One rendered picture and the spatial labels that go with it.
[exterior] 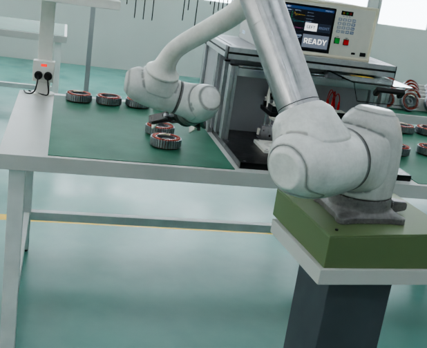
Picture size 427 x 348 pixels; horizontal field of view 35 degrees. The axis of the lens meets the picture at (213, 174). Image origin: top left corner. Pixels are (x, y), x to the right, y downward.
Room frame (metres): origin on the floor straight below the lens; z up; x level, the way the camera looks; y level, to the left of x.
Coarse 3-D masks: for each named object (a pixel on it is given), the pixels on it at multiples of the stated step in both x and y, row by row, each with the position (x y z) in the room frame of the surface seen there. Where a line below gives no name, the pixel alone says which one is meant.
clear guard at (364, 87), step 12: (336, 72) 2.60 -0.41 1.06; (348, 72) 2.66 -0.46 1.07; (360, 84) 2.41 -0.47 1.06; (372, 84) 2.42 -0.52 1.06; (384, 84) 2.46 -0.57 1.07; (396, 84) 2.51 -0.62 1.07; (360, 96) 2.37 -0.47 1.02; (372, 96) 2.39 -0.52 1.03; (384, 96) 2.40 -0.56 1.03; (396, 96) 2.42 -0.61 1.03; (408, 96) 2.43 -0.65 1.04
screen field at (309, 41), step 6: (306, 36) 2.60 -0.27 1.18; (312, 36) 2.61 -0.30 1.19; (318, 36) 2.61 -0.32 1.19; (324, 36) 2.62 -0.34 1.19; (306, 42) 2.60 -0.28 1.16; (312, 42) 2.61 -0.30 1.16; (318, 42) 2.61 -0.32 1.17; (324, 42) 2.62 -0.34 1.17; (318, 48) 2.61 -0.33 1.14; (324, 48) 2.62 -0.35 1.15
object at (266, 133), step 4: (260, 124) 2.59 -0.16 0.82; (260, 128) 2.57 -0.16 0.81; (264, 128) 2.57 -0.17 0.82; (268, 128) 2.57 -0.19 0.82; (260, 132) 2.56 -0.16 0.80; (264, 132) 2.57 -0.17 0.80; (268, 132) 2.57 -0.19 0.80; (256, 136) 2.61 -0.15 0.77; (260, 136) 2.56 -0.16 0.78; (264, 136) 2.57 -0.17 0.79; (268, 136) 2.57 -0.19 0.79
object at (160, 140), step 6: (150, 138) 2.33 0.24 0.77; (156, 138) 2.30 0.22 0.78; (162, 138) 2.29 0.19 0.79; (168, 138) 2.35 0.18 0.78; (174, 138) 2.35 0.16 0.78; (180, 138) 2.35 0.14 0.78; (156, 144) 2.29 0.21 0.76; (162, 144) 2.29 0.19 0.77; (168, 144) 2.29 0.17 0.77; (174, 144) 2.29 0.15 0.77; (180, 144) 2.33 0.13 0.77
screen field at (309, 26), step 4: (308, 24) 2.60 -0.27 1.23; (312, 24) 2.60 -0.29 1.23; (316, 24) 2.61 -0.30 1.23; (320, 24) 2.61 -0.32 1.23; (304, 28) 2.60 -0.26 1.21; (308, 28) 2.60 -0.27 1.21; (312, 28) 2.61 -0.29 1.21; (316, 28) 2.61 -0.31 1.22; (320, 28) 2.61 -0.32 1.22; (324, 28) 2.62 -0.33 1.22; (328, 28) 2.62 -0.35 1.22; (324, 32) 2.62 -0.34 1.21; (328, 32) 2.62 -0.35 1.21
